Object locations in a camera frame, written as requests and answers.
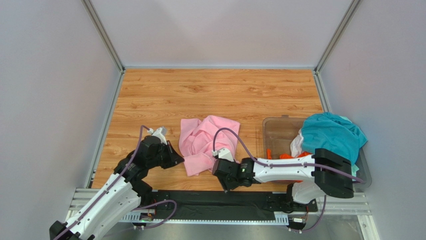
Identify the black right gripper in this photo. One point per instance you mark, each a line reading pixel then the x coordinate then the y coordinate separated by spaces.
pixel 225 179

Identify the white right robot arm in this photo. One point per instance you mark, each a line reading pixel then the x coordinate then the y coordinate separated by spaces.
pixel 323 173

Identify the aluminium frame rail left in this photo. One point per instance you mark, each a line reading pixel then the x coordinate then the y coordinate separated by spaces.
pixel 110 100

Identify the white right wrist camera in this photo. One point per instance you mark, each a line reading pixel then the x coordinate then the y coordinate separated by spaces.
pixel 224 154

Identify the teal t-shirt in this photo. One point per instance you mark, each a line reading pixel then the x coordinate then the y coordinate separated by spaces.
pixel 334 133

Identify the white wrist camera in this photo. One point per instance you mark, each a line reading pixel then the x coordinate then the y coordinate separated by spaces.
pixel 160 133
pixel 224 154

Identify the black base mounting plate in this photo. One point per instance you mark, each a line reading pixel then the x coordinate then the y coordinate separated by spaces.
pixel 231 206

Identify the aluminium frame rail right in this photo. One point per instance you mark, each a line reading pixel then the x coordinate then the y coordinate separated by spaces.
pixel 332 50

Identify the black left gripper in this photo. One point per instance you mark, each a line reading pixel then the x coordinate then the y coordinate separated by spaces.
pixel 174 157

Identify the orange t-shirt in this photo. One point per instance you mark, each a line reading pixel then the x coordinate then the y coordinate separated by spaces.
pixel 289 155

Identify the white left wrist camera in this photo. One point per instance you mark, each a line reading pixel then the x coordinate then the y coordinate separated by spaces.
pixel 160 133

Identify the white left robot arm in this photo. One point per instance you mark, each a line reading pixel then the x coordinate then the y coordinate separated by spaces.
pixel 124 191

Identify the clear plastic bin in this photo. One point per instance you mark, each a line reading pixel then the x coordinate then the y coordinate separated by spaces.
pixel 279 132

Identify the aluminium frame rail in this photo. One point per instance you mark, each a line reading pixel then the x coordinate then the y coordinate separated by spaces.
pixel 332 50
pixel 110 100

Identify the white t-shirt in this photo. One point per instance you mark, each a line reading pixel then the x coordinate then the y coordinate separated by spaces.
pixel 296 144

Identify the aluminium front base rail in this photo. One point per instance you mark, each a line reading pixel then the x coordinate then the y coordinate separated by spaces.
pixel 280 217

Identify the pink t-shirt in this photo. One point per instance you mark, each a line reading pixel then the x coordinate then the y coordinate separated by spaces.
pixel 196 141

